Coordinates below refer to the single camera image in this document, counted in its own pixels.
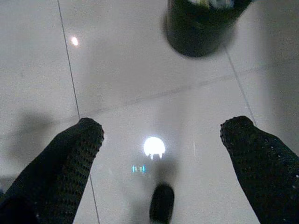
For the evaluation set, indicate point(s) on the yellow and white trash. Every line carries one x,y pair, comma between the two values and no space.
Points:
217,2

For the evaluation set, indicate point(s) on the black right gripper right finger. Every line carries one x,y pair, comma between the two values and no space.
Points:
266,172

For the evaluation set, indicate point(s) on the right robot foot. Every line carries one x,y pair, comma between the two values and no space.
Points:
162,203

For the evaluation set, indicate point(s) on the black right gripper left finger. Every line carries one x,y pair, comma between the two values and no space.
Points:
58,177

